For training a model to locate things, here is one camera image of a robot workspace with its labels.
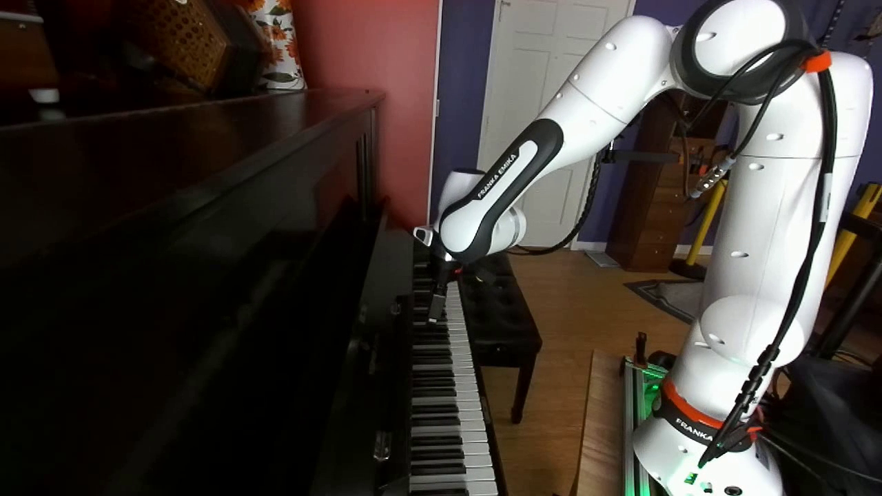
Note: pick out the yellow bar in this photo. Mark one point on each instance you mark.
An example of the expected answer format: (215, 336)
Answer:
(705, 223)
(854, 230)

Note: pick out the black piano bench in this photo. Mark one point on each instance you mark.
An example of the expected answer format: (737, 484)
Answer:
(498, 311)

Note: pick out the woven basket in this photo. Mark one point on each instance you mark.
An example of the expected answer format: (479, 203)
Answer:
(180, 41)

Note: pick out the black bag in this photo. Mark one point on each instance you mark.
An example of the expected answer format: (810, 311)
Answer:
(835, 430)

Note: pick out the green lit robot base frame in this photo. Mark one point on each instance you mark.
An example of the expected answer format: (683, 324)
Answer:
(638, 404)

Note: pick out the brown wooden cabinet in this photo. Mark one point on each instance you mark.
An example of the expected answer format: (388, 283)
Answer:
(657, 203)

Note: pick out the black upright piano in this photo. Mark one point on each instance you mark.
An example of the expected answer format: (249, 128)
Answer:
(182, 276)

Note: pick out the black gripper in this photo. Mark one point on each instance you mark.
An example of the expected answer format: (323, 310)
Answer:
(435, 249)

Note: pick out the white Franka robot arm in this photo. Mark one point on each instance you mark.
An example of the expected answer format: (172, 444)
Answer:
(760, 230)

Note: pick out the white panel door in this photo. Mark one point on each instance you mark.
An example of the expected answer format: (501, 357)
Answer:
(540, 63)

